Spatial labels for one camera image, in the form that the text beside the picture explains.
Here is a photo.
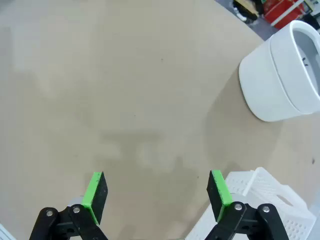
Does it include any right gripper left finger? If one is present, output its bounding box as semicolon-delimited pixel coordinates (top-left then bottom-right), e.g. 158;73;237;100
28;171;110;240

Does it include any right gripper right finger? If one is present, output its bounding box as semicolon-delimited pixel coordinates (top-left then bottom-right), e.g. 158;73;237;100
203;169;291;240

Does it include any white perforated plastic basket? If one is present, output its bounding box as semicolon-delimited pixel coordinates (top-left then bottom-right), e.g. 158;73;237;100
184;166;317;240

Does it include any white lidded trash bin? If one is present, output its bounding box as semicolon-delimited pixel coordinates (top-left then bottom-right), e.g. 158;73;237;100
238;19;320;123

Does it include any red recycling bin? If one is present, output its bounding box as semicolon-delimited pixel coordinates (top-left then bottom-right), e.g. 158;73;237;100
264;0;306;27

